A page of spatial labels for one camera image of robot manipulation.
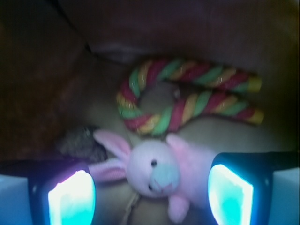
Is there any brown paper bag box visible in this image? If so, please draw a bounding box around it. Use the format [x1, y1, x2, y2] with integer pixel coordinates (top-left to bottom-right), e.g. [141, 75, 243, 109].
[0, 0, 300, 225]

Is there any multicolored twisted rope toy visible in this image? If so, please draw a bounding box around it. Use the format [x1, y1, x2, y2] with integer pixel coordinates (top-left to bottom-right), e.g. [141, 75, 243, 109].
[116, 59, 264, 136]

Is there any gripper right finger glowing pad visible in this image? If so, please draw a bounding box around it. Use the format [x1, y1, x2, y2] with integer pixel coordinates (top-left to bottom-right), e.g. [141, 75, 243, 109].
[208, 151, 300, 225]

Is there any dark brown crumpled lump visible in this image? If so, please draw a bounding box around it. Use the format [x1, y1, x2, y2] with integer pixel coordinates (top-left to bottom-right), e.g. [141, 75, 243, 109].
[54, 125, 108, 164]

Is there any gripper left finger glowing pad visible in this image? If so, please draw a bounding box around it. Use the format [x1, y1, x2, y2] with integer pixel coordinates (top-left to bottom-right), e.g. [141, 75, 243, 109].
[0, 160, 96, 225]

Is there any pink plush bunny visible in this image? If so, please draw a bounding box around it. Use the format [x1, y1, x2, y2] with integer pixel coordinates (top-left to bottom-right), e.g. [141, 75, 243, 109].
[89, 130, 217, 224]

